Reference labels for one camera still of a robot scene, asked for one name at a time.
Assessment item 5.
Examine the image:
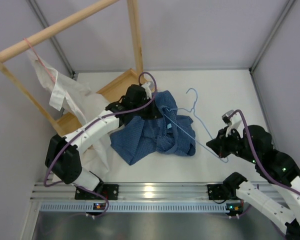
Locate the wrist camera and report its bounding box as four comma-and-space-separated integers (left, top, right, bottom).
141, 81, 157, 100
221, 110, 242, 137

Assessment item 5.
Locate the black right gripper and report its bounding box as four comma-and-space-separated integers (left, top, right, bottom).
206, 125, 259, 164

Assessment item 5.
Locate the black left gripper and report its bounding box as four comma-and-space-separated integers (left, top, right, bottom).
132, 95, 163, 120

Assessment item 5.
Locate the wooden clothes rack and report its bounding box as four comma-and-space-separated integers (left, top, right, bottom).
0, 0, 158, 137

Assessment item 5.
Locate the pink wire hanger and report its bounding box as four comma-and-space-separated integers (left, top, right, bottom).
23, 38, 56, 84

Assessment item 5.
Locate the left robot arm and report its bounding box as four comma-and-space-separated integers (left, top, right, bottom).
45, 82, 162, 200

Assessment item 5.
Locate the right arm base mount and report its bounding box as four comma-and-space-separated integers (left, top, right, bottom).
207, 184, 239, 204

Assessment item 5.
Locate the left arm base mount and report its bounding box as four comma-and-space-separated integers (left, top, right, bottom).
74, 183, 119, 201

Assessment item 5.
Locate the blue plaid shirt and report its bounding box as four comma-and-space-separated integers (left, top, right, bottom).
110, 90, 196, 166

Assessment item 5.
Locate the aluminium mounting rail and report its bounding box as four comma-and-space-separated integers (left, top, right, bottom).
30, 182, 211, 202

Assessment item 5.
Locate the slotted white cable duct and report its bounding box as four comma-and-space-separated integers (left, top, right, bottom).
40, 202, 242, 213

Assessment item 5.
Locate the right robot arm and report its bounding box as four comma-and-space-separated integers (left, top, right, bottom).
206, 125, 300, 240

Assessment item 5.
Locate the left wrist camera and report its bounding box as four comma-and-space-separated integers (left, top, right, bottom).
141, 81, 157, 100

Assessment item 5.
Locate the white cloth garment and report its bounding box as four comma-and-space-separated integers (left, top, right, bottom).
26, 50, 111, 178

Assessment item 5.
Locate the white table cover sheet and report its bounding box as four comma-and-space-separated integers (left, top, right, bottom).
102, 70, 266, 183

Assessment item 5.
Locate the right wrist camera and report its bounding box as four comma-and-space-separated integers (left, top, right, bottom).
221, 110, 242, 137

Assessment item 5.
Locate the light blue wire hanger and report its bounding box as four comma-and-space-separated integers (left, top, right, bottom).
162, 87, 230, 164

